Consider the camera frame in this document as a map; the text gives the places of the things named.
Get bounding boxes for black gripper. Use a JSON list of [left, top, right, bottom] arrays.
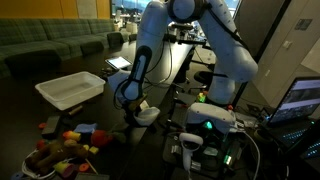
[[123, 101, 143, 118]]

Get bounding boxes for white terry towel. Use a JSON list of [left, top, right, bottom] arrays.
[[133, 100, 161, 127]]

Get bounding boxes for red plush toy green leaves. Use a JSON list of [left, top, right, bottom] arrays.
[[90, 129, 127, 149]]

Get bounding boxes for tablet with lit screen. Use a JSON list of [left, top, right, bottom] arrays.
[[105, 55, 134, 71]]

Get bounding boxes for small yellow block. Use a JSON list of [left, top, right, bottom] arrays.
[[88, 145, 100, 156]]

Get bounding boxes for small wooden block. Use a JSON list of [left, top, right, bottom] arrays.
[[68, 105, 84, 117]]

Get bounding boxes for orange yellow toy cylinder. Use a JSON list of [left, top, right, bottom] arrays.
[[62, 130, 82, 142]]

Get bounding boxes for white plastic bin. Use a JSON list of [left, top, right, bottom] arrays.
[[34, 71, 106, 111]]

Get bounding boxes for white VR controller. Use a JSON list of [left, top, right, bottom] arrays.
[[178, 132, 204, 176]]

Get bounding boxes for thin wooden stick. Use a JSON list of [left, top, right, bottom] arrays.
[[84, 158, 100, 175]]

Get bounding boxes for small green yellow object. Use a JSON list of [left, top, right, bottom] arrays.
[[196, 91, 208, 104]]

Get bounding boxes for dark upholstered chair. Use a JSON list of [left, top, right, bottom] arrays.
[[128, 33, 140, 43], [79, 40, 105, 56], [4, 49, 63, 80], [106, 31, 125, 50]]

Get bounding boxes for black rectangular block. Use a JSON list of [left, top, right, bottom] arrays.
[[74, 172, 111, 180], [41, 115, 62, 140]]

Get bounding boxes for black office chair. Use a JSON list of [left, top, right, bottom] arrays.
[[193, 70, 216, 89]]

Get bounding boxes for white VR headset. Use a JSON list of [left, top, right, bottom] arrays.
[[184, 102, 238, 135]]

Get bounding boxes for brown plush dog toy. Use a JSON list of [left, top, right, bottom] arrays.
[[24, 139, 90, 175]]

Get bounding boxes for yellow purple toy cup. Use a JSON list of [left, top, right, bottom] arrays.
[[53, 161, 75, 178]]

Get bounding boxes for green plaid sofa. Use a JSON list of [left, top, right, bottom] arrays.
[[0, 18, 116, 79]]

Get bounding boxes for open laptop computer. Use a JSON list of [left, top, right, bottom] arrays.
[[264, 76, 320, 161]]

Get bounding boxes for orange plastic ring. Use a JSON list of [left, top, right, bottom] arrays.
[[78, 163, 90, 173]]

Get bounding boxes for white toy cord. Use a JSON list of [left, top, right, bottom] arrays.
[[21, 149, 58, 180]]

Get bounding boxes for white headset cable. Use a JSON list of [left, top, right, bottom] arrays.
[[233, 128, 262, 180]]

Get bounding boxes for blue plastic ring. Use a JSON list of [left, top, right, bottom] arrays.
[[9, 171, 25, 180]]

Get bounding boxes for white wall switch plate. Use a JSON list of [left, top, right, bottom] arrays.
[[282, 39, 294, 51]]

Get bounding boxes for grey wall sign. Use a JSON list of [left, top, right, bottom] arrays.
[[294, 18, 313, 32]]

